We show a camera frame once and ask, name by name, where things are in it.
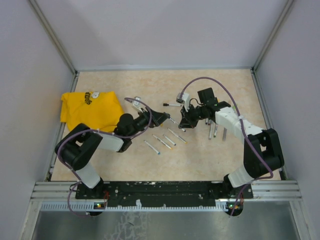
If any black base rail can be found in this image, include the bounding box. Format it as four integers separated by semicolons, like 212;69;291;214
75;181;242;208

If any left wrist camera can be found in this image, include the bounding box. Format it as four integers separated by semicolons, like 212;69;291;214
132;96;141;108

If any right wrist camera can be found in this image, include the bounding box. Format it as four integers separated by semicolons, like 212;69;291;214
176;92;191;112

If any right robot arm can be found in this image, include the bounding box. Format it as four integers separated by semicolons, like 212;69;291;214
176;88;284;198

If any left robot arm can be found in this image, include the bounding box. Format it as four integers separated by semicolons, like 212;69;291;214
55;110;171;199

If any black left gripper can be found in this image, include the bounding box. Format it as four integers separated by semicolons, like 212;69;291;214
128;106;170;139

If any dark blue capped marker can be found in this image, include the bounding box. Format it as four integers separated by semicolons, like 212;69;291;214
169;117;186;132

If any yellow t-shirt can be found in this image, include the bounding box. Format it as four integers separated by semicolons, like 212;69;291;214
60;91;124;133

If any corner aluminium post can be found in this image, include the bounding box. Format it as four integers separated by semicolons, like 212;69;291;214
27;0;77;75
251;0;295;73

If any left corner aluminium post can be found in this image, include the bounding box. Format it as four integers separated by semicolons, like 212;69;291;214
27;0;77;75

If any black eraser-cap white marker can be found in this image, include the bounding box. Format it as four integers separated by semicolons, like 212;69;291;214
162;103;183;107

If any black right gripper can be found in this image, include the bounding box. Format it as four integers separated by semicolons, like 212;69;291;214
179;102;207;129

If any purple grey marker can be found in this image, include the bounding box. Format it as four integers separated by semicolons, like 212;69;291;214
222;128;227;142

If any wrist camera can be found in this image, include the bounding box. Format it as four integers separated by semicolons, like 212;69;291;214
132;96;141;108
176;92;191;112

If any blue eraser-cap white marker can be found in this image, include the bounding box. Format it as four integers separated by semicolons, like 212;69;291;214
163;134;176;146

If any white cable duct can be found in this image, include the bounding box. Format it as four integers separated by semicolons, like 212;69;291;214
39;201;236;212

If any right corner aluminium post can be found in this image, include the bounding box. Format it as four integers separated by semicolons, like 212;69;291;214
251;0;295;73

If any dark green capped marker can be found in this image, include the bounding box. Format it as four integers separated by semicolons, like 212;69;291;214
213;124;218;138

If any yellow capped clear pen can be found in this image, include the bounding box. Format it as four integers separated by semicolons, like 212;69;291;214
167;128;187;144

